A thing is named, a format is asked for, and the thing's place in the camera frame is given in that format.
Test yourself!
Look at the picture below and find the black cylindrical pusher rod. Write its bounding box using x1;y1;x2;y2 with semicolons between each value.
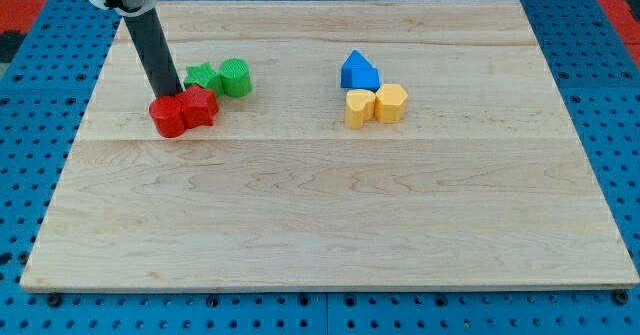
124;8;183;98

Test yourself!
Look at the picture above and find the red cylinder block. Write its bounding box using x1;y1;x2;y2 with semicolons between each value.
149;96;187;138

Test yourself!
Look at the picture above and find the green star block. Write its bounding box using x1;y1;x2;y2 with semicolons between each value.
183;62;224;96

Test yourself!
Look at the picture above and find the red star block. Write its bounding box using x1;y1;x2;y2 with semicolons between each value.
177;84;219;129

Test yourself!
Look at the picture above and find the green cylinder block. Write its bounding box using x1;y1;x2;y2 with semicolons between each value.
219;58;252;98

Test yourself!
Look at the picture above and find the blue triangle block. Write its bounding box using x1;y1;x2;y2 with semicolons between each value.
342;50;373;69

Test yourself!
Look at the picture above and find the yellow heart block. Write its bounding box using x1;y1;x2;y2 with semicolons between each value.
345;89;375;129

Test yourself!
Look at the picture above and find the blue cube block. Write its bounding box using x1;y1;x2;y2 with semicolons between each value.
340;68;380;92

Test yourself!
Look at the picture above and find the yellow hexagon block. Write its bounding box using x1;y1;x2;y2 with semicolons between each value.
374;84;408;124

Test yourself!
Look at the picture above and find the light wooden board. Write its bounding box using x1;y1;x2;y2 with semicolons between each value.
21;0;639;293

